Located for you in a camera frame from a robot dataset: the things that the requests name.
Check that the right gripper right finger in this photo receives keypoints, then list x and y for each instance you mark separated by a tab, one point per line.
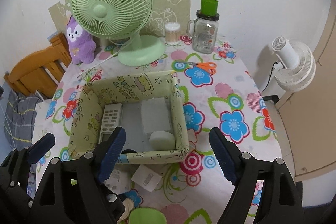
279	202

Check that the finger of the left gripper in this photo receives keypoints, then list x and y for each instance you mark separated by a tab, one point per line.
113	202
40	148

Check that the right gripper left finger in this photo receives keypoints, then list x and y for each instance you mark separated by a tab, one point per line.
72	191

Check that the white plug charger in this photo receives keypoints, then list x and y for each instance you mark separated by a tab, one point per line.
119	180

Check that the green silicone pad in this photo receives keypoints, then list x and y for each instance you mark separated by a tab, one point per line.
146	215

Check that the white cube charger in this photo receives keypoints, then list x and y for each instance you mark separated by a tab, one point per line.
146	178

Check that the white oval earbud case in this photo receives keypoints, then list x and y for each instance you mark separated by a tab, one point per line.
162	141

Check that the white remote control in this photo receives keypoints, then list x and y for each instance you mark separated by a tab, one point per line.
111	119

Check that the white rectangular box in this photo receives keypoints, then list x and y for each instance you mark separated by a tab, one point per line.
155	115

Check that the round cream pocket mirror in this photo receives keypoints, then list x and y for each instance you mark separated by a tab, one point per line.
129	206

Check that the grey plaid blanket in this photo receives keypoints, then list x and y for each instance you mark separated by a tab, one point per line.
19	120

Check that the cartoon fabric storage box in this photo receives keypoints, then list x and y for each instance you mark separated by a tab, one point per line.
129	90

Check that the wooden bed headboard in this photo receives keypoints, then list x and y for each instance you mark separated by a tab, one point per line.
42	70

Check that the purple plush toy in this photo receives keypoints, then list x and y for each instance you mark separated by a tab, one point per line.
81	44

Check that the white standing fan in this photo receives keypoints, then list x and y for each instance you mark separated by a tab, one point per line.
295	68

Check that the green desk fan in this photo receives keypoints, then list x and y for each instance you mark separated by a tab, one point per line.
117	20

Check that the cotton swab container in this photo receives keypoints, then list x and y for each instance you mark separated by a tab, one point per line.
172	33

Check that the glass jar green lid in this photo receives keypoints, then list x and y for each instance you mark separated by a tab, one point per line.
203	30

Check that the orange handled scissors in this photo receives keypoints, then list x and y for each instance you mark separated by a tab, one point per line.
209	67

